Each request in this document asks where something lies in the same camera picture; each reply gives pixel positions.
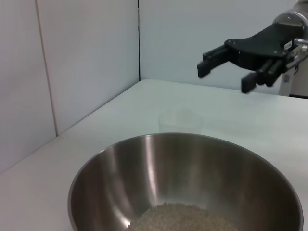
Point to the clear plastic cup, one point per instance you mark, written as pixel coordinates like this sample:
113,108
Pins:
180,122

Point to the white rice pile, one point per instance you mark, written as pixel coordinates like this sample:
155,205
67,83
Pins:
180,216

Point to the stainless steel mixing bowl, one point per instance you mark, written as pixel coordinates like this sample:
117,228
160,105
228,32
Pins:
120,180

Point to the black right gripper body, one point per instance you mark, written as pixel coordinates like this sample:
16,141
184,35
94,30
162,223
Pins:
264,45

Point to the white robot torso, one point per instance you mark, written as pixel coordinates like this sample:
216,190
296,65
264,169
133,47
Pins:
285,86

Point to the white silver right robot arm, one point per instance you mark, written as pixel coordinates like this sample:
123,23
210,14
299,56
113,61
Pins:
296,18

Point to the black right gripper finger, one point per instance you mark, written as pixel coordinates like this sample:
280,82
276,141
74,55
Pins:
214,60
267,72

